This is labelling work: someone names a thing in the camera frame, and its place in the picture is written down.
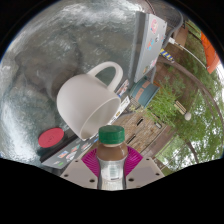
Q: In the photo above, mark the colourful small sticker card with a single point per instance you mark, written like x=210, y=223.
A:
x=123, y=88

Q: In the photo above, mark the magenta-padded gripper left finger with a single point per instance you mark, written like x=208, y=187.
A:
x=77, y=171

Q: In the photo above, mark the grey laptop with stickers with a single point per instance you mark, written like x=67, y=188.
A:
x=150, y=43

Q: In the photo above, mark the green plant in teal pot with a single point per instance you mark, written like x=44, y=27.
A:
x=145, y=93

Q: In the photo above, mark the orange patio umbrella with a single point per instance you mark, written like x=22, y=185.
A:
x=210, y=53

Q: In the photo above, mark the white ceramic mug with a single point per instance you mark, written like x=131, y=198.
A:
x=81, y=100

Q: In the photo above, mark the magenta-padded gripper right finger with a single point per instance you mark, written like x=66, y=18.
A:
x=146, y=171

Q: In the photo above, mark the green-capped brown drink bottle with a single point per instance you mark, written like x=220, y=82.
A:
x=111, y=160

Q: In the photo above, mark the grey mesh chair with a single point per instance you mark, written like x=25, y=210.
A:
x=173, y=20

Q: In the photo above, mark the flat round red coaster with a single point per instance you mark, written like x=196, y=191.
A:
x=50, y=137

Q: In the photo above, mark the white sticker sheet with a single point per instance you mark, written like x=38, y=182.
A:
x=121, y=108

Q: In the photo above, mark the blue yellow striped cone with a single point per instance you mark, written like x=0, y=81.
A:
x=166, y=55

